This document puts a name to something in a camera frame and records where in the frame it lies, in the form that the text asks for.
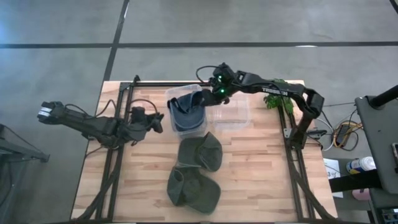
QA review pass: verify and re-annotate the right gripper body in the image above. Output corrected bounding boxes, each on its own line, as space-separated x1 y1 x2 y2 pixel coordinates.
208 63 239 105

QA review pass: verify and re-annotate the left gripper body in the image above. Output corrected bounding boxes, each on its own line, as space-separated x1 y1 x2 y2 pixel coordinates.
133 113 156 141

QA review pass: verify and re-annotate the blue denim cap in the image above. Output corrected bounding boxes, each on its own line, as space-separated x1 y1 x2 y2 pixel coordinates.
169 90 206 133

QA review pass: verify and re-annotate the olive green cap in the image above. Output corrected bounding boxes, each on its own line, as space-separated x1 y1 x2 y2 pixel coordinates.
166 166 222 215
177 131 224 172

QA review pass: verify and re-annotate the clear plastic bin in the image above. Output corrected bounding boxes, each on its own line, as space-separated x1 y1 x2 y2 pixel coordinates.
165 83 208 138
210 92 252 131

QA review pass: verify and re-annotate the green artificial plant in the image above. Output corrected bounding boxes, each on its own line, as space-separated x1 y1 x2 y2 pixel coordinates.
263 78 295 115

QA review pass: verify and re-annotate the black clamp device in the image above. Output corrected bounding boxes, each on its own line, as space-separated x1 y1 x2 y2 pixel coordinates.
306 129 328 139

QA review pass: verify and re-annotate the black metal stand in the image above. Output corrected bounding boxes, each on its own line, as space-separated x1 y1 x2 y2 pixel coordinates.
0 123 50 163

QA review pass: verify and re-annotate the black power adapter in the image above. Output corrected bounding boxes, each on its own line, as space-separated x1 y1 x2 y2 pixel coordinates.
340 124 353 144

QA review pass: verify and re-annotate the white paper sheet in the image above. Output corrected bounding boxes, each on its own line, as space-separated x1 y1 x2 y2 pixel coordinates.
322 157 345 199

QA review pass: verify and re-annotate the white spray can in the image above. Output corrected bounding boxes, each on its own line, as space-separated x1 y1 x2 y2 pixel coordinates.
346 156 377 175

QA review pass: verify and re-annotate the black pole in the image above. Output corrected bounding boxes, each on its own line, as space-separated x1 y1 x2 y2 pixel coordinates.
369 84 398 109

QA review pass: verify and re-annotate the grey cart top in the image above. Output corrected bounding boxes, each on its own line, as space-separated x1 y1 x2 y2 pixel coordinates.
355 95 398 195

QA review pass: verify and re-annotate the pink object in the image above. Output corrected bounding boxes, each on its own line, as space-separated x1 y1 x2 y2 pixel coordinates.
351 187 371 202

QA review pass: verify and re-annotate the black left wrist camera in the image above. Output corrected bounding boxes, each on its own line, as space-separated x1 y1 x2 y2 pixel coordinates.
130 106 147 124

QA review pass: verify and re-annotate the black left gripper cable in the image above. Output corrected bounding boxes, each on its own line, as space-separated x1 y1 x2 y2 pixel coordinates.
128 98 160 116

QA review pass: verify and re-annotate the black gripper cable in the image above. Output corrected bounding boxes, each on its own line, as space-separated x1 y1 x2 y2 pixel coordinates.
128 98 160 116
195 64 220 84

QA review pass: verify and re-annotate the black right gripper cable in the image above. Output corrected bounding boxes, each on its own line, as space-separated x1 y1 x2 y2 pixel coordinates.
195 64 220 84

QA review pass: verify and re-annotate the black aluminium table frame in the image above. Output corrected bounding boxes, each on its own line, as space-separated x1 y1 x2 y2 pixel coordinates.
74 74 340 223

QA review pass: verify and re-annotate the yellow cable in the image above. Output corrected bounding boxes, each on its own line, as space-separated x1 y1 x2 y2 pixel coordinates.
333 122 364 152

